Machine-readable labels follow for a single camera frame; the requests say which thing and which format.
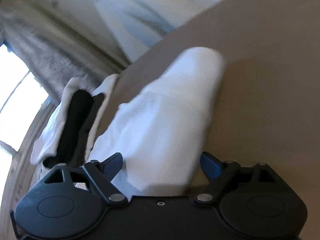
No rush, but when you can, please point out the white curtain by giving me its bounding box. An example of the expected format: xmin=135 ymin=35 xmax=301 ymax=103
xmin=90 ymin=0 xmax=250 ymax=63

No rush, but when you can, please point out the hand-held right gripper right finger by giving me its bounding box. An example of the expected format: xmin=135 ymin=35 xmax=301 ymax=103
xmin=194 ymin=151 xmax=278 ymax=205

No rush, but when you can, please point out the white folded garment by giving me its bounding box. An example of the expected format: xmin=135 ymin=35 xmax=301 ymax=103
xmin=84 ymin=74 xmax=120 ymax=160

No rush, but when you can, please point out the white shirt green trim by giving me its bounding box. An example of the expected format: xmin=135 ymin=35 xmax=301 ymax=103
xmin=89 ymin=47 xmax=227 ymax=197

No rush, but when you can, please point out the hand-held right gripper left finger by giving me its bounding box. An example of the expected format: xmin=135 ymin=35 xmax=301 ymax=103
xmin=44 ymin=152 xmax=128 ymax=205

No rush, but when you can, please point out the grey silver curtain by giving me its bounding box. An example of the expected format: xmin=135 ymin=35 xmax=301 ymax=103
xmin=0 ymin=2 xmax=128 ymax=99

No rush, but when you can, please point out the window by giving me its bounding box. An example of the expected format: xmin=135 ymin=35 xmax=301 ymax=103
xmin=0 ymin=42 xmax=50 ymax=153

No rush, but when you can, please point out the white folded shirt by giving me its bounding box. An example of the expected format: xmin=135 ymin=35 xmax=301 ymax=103
xmin=30 ymin=77 xmax=75 ymax=180

